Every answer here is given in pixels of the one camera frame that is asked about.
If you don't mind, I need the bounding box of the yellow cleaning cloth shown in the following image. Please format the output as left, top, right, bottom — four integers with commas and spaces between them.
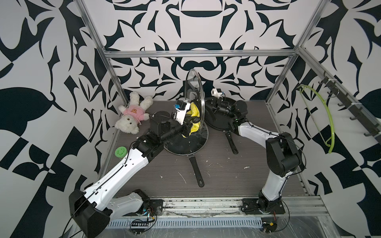
187, 102, 201, 135

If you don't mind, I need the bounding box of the small glass pan lid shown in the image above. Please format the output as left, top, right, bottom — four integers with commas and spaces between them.
184, 68, 205, 128

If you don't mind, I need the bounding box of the large glass pot lid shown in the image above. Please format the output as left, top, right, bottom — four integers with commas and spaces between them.
164, 119, 209, 156

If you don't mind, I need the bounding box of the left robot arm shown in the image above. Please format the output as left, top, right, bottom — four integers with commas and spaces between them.
69, 110, 204, 238

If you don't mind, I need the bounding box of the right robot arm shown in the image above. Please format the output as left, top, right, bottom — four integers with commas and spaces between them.
205, 97, 302, 213

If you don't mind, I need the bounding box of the green round container lid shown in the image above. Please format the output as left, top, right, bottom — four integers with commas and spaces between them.
114, 146, 128, 159

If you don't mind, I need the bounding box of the small black frying pan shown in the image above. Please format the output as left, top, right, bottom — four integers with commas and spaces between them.
204, 110, 239, 154

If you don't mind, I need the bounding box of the large black frying pan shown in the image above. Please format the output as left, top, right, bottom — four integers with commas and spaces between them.
164, 123, 209, 187

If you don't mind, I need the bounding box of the white teddy bear pink shirt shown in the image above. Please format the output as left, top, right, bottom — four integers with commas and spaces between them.
115, 92, 153, 134

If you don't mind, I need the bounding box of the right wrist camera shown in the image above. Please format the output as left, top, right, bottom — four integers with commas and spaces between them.
211, 88, 224, 99

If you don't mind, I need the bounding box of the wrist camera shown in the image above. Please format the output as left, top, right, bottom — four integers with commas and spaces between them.
172, 100, 191, 125
211, 88, 224, 99

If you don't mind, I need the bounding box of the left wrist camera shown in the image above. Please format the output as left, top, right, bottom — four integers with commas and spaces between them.
172, 100, 191, 125

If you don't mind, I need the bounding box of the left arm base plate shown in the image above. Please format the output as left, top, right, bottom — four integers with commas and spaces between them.
123, 199, 164, 216

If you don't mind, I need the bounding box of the aluminium frame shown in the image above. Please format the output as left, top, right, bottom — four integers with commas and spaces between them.
80, 1, 381, 200

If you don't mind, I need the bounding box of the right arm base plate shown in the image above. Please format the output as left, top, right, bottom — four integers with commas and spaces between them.
241, 198, 286, 215

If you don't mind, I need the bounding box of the black wall hook rack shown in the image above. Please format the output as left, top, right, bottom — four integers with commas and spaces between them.
320, 71, 381, 144

